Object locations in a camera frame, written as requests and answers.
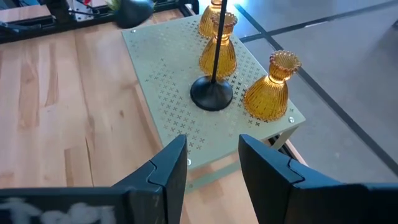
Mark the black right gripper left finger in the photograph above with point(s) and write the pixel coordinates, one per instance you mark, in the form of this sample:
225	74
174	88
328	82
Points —
168	180

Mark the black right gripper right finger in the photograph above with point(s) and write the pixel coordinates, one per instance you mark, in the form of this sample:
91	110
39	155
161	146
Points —
273	186

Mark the amber glass candle holder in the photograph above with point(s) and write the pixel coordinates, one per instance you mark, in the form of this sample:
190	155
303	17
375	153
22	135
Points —
267	96
205	59
206	21

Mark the black metal candlestick holder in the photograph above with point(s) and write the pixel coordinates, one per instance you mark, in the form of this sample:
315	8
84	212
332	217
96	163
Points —
133	14
211	95

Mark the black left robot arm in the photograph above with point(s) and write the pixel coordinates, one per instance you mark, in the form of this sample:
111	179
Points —
57	9

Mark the green perforated metal shelf riser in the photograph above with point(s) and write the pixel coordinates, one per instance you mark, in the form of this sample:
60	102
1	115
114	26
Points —
174	77

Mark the small green potted plant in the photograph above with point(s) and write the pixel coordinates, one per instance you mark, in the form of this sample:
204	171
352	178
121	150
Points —
115	4

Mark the black aluminium rig frame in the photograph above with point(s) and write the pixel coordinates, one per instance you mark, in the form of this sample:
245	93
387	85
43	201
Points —
46	28

